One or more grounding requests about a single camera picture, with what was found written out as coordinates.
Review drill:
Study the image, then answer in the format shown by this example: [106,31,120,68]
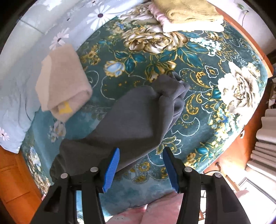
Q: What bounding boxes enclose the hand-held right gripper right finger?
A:
[162,147,252,224]

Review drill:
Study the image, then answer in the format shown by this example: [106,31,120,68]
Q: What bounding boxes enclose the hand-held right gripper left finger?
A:
[29,147,120,224]

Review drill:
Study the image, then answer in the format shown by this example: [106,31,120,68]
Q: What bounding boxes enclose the dark grey pants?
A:
[50,72,190,186]

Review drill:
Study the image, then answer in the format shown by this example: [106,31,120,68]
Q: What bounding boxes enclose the beige fuzzy sweater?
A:
[35,44,93,123]

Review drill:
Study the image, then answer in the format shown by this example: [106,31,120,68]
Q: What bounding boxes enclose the person's pink clothing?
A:
[101,191,248,224]

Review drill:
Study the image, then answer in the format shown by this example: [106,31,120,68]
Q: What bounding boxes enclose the teal floral blanket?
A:
[20,4,269,213]

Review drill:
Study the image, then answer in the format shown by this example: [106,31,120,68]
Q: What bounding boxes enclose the light blue daisy duvet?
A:
[0,0,151,154]

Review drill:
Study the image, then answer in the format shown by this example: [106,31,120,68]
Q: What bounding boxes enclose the folded white garment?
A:
[162,20,225,33]

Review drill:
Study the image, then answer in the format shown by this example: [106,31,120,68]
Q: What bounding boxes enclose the folded pink garment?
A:
[148,3,171,27]

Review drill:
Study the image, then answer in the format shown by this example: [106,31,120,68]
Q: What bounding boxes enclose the folded olive garment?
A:
[154,0,223,24]

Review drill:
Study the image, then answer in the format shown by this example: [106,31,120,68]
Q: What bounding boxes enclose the wooden bed frame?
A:
[0,2,274,207]

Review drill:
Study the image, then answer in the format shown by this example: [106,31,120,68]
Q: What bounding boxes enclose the thin white cable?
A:
[237,3,251,24]

